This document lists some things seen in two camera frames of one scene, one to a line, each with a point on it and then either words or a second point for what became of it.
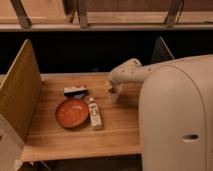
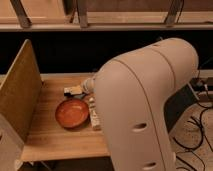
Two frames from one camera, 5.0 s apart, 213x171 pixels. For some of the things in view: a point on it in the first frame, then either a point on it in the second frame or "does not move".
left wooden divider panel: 20,89 does not move
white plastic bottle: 95,114 does not move
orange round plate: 71,113 does not move
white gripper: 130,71 -> 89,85
